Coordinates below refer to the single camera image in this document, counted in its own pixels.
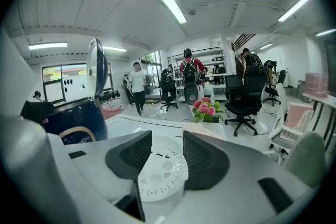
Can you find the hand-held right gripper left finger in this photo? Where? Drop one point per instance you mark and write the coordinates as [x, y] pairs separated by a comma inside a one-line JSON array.
[[131, 157]]

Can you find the pink flowers in pot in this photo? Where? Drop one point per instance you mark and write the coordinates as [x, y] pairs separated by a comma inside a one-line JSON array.
[[206, 110]]

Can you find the pink storage boxes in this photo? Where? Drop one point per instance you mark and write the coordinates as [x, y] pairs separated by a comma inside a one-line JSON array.
[[316, 85]]

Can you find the white steamer tray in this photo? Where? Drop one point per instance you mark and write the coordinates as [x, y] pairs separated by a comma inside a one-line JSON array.
[[164, 175]]

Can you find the dark blue rice cooker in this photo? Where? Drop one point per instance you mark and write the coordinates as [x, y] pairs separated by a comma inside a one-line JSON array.
[[78, 118]]

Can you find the white office chair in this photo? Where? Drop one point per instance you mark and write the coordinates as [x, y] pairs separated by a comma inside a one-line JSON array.
[[282, 112]]

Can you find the ceiling tube light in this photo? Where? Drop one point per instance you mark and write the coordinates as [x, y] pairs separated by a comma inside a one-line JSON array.
[[171, 5], [114, 48], [47, 46], [292, 9], [326, 32]]

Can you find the black framed window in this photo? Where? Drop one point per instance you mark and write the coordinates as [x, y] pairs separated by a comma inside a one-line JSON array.
[[53, 89]]

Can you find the dark staircase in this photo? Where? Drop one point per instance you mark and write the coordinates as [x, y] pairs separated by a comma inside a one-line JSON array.
[[242, 40]]

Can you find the white metal shelf rack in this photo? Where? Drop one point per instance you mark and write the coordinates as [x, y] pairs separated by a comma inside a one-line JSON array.
[[215, 70]]

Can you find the black backpack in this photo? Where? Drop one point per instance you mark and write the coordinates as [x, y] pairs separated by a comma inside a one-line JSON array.
[[190, 73]]

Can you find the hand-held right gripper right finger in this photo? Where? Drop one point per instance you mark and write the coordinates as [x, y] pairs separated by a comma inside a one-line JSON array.
[[204, 165]]

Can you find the pink plastic basket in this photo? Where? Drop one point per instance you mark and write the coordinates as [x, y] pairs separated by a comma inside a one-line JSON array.
[[299, 118]]

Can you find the pale green chair back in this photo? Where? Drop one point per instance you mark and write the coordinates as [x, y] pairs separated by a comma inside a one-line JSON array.
[[307, 160]]

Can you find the large black office chair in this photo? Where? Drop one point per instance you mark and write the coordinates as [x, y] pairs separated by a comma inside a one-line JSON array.
[[244, 102]]

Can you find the white desk with black legs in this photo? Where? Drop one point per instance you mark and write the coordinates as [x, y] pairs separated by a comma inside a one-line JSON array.
[[323, 101]]

